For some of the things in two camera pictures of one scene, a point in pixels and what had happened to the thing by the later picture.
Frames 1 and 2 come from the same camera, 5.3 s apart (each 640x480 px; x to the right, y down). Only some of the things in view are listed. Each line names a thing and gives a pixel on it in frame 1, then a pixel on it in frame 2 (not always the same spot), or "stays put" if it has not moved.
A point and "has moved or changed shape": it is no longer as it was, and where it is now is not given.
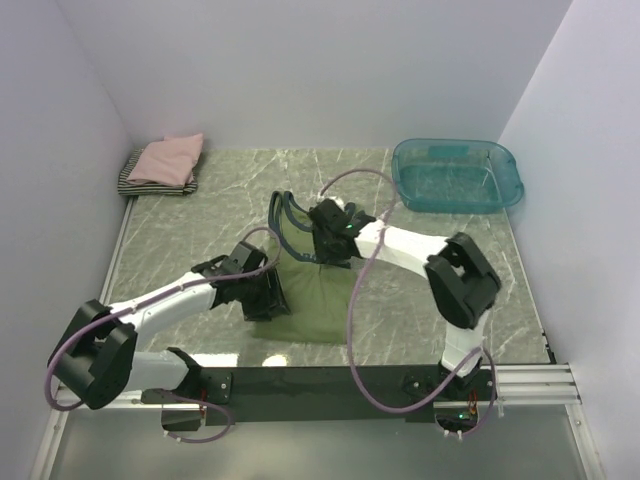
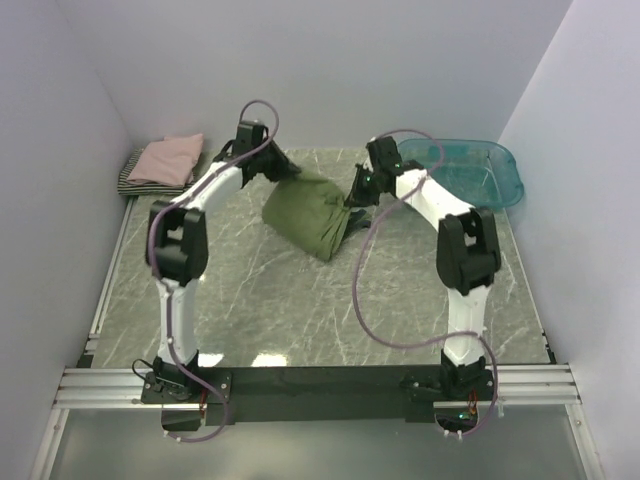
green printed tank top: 316,294 has moved or changed shape
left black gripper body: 256,296 → 271,162
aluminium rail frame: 517,386 stays put
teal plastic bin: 444,176 stays put
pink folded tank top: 172,160 stays put
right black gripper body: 324,249 → 365,190
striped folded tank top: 131,187 stays put
